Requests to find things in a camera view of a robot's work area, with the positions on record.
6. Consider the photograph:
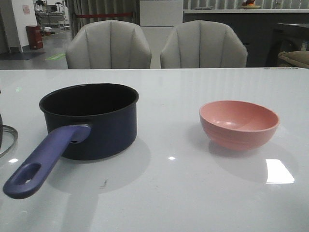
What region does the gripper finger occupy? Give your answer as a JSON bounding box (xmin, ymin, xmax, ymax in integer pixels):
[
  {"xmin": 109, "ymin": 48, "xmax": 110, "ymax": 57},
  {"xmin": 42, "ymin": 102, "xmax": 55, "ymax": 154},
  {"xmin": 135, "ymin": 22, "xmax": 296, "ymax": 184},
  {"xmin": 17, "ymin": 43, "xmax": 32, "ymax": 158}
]
[{"xmin": 0, "ymin": 114, "xmax": 3, "ymax": 148}]

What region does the glass lid with blue knob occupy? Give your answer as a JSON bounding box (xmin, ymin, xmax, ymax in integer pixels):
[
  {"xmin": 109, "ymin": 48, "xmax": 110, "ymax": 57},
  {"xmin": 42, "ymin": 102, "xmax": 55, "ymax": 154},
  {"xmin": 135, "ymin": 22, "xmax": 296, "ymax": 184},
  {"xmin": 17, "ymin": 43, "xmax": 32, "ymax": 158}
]
[{"xmin": 0, "ymin": 125, "xmax": 18, "ymax": 158}]

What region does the pink bowl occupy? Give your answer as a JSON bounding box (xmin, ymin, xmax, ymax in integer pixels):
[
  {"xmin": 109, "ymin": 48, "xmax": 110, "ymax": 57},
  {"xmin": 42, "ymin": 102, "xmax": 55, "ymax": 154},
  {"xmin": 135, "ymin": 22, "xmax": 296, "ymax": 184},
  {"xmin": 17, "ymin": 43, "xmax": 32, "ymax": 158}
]
[{"xmin": 199, "ymin": 100, "xmax": 280, "ymax": 151}]

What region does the dark blue saucepan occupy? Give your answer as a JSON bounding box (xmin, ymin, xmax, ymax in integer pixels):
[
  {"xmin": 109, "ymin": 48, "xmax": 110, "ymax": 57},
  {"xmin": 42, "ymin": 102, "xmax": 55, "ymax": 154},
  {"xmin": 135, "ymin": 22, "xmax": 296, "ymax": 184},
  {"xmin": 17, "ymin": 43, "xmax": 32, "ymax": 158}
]
[{"xmin": 3, "ymin": 83, "xmax": 139, "ymax": 199}]

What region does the red bin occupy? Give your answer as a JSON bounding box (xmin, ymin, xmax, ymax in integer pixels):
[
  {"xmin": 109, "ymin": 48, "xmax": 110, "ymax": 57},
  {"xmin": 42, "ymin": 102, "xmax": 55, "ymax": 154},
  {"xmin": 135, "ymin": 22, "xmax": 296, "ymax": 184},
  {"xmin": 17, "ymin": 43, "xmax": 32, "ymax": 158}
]
[{"xmin": 26, "ymin": 25, "xmax": 43, "ymax": 49}]

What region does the left grey chair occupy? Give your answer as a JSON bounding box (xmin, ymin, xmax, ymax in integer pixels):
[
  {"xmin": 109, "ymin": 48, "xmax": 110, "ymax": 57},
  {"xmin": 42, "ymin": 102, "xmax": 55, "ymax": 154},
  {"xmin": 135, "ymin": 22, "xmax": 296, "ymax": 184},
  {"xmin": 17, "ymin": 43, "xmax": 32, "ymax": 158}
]
[{"xmin": 66, "ymin": 20, "xmax": 152, "ymax": 69}]

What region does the grey chair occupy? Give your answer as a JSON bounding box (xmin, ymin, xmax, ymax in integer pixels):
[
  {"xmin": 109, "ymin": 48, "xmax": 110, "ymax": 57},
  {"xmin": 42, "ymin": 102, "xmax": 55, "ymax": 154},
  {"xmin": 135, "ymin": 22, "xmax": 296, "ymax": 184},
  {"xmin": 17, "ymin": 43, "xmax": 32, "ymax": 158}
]
[
  {"xmin": 66, "ymin": 20, "xmax": 152, "ymax": 69},
  {"xmin": 160, "ymin": 20, "xmax": 248, "ymax": 69}
]

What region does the red barrier tape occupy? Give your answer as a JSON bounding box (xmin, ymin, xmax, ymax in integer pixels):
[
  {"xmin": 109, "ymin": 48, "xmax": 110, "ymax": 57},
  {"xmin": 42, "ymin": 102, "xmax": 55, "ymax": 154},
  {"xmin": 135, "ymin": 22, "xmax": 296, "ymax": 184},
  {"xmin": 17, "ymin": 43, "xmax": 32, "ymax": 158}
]
[{"xmin": 75, "ymin": 12, "xmax": 134, "ymax": 18}]

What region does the white cabinet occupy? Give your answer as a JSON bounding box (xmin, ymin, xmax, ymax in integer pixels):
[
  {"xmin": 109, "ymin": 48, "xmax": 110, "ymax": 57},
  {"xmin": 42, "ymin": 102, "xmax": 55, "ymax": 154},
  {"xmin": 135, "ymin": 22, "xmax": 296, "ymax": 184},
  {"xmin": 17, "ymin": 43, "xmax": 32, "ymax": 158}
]
[{"xmin": 140, "ymin": 0, "xmax": 183, "ymax": 69}]

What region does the right grey chair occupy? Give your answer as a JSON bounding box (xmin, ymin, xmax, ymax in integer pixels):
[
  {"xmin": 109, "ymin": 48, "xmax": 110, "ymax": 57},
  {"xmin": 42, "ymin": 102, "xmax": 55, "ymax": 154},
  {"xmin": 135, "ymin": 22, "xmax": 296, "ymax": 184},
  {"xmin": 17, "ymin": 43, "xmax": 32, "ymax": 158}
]
[{"xmin": 160, "ymin": 20, "xmax": 248, "ymax": 69}]

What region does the fruit plate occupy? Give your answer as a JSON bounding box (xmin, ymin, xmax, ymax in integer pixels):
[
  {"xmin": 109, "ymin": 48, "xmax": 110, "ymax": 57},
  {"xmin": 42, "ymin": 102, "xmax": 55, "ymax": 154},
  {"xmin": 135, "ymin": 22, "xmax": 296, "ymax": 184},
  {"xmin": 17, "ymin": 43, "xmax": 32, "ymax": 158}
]
[{"xmin": 240, "ymin": 0, "xmax": 261, "ymax": 10}]

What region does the dark appliance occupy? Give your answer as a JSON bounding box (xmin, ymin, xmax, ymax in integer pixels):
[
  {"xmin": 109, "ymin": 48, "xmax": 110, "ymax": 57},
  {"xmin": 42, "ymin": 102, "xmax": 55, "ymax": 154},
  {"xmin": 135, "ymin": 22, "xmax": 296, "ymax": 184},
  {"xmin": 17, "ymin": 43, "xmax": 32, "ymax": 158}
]
[{"xmin": 265, "ymin": 23, "xmax": 309, "ymax": 67}]

